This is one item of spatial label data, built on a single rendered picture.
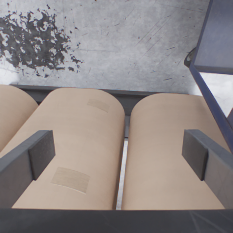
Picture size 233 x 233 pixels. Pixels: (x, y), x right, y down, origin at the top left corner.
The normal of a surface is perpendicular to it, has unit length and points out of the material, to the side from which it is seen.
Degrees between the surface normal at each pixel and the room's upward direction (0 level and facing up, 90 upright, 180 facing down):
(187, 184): 90
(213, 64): 0
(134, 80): 0
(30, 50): 0
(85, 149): 90
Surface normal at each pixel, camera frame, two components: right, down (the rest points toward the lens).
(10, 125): 0.89, -0.27
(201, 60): -0.13, 0.62
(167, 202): -0.25, -0.77
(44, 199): 0.04, -0.77
